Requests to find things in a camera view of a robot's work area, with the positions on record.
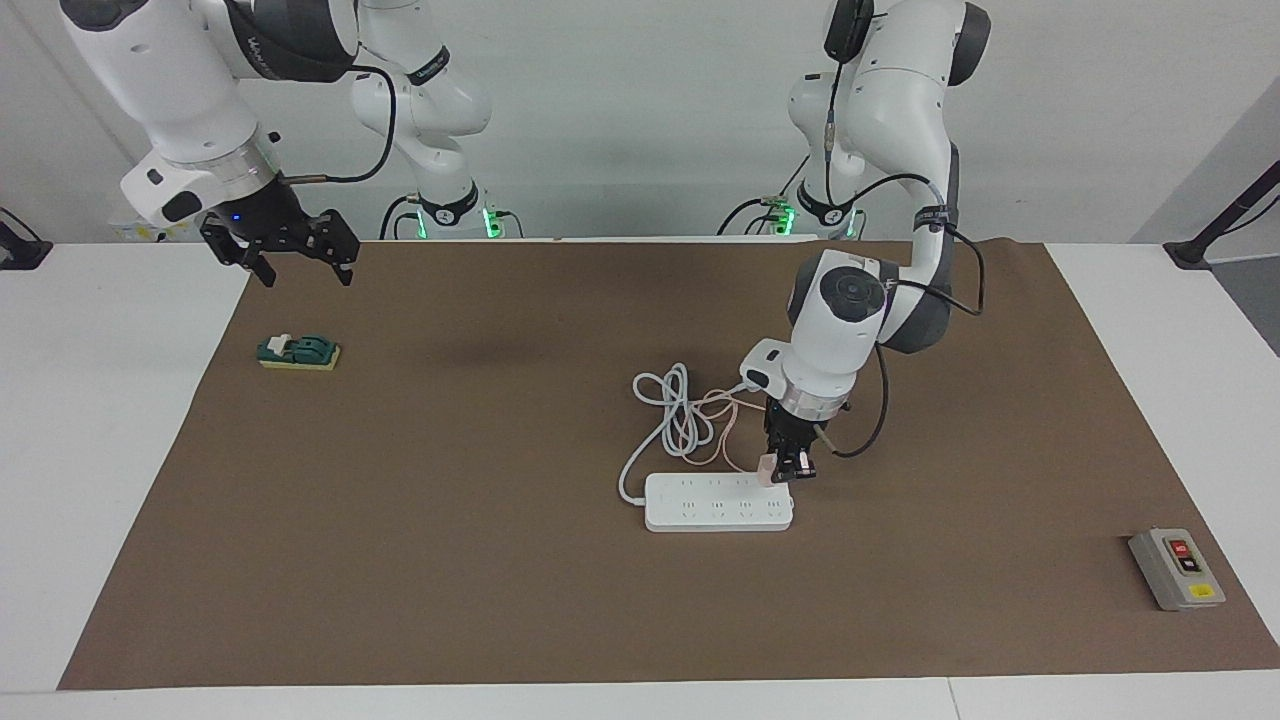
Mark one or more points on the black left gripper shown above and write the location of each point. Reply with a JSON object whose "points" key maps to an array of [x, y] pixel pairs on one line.
{"points": [[792, 425]]}

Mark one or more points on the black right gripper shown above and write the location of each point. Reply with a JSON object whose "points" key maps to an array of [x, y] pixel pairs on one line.
{"points": [[270, 220]]}

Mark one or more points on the pink USB charger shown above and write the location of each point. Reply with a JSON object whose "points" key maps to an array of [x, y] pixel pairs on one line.
{"points": [[766, 470]]}

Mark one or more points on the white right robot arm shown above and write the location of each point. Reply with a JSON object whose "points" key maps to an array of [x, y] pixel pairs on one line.
{"points": [[170, 90]]}

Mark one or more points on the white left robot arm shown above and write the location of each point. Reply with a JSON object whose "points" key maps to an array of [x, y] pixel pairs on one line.
{"points": [[835, 340]]}

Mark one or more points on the white power strip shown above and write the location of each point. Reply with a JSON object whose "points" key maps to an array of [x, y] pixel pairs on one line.
{"points": [[715, 510]]}

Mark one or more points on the white box with yellow labels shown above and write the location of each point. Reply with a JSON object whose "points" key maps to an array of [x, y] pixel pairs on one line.
{"points": [[140, 232]]}

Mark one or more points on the black table clamp stand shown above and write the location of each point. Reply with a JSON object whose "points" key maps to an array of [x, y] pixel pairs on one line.
{"points": [[1190, 255], [20, 255]]}

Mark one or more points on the brown table mat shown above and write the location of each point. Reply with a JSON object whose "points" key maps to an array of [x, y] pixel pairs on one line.
{"points": [[500, 600]]}

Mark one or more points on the green knife switch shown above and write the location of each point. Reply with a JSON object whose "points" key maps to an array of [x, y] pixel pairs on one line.
{"points": [[300, 352]]}

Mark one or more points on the grey on-off switch box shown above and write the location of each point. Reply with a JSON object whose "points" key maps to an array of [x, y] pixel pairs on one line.
{"points": [[1175, 572]]}

